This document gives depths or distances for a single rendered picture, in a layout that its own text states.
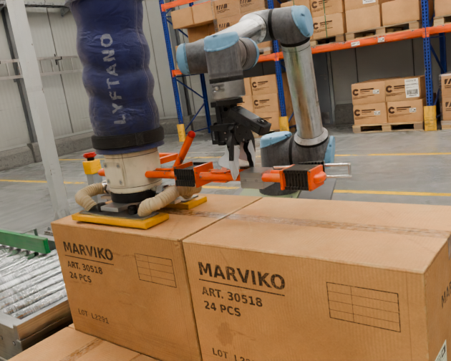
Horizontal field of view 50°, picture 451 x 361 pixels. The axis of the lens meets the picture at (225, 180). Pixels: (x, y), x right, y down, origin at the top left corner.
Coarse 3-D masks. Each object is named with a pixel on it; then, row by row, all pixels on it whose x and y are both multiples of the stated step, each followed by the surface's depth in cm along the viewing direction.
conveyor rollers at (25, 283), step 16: (0, 256) 265; (16, 256) 263; (32, 256) 260; (48, 256) 257; (0, 272) 239; (16, 272) 236; (32, 272) 233; (48, 272) 229; (0, 288) 220; (16, 288) 216; (32, 288) 213; (48, 288) 210; (64, 288) 207; (0, 304) 201; (16, 304) 198; (32, 304) 195; (48, 304) 198
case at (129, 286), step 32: (64, 224) 157; (96, 224) 151; (160, 224) 140; (192, 224) 136; (64, 256) 162; (96, 256) 150; (128, 256) 140; (160, 256) 131; (96, 288) 155; (128, 288) 144; (160, 288) 135; (96, 320) 160; (128, 320) 148; (160, 320) 139; (192, 320) 130; (160, 352) 143; (192, 352) 134
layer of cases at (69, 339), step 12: (72, 324) 174; (60, 336) 167; (72, 336) 166; (84, 336) 164; (36, 348) 161; (48, 348) 160; (60, 348) 159; (72, 348) 158; (84, 348) 157; (96, 348) 156; (108, 348) 154; (120, 348) 153; (12, 360) 156; (24, 360) 155; (36, 360) 154; (48, 360) 152; (60, 360) 151; (72, 360) 150; (84, 360) 149; (96, 360) 148; (108, 360) 147; (120, 360) 146; (132, 360) 146; (144, 360) 145; (156, 360) 144
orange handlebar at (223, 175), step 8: (160, 160) 169; (168, 160) 173; (160, 168) 150; (168, 168) 148; (224, 168) 135; (152, 176) 146; (160, 176) 144; (168, 176) 142; (200, 176) 135; (208, 176) 133; (216, 176) 132; (224, 176) 130; (264, 176) 123; (272, 176) 122; (320, 176) 115
